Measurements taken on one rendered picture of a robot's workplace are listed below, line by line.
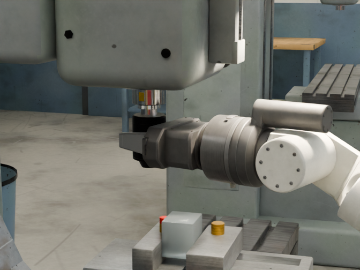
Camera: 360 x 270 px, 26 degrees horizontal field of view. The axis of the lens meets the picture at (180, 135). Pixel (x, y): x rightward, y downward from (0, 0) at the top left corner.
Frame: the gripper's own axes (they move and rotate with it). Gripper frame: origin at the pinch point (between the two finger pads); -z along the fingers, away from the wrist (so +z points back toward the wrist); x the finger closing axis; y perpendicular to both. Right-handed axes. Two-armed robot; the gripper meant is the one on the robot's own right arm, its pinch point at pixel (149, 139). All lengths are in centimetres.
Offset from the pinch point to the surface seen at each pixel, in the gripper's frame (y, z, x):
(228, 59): -11.7, 12.0, -1.1
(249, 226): 30, -13, -55
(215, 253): 19.2, 4.6, -10.5
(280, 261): 23.2, 9.9, -22.7
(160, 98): -6.0, 2.4, 0.5
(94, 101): 104, -457, -545
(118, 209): 121, -231, -291
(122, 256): 23.1, -13.0, -10.3
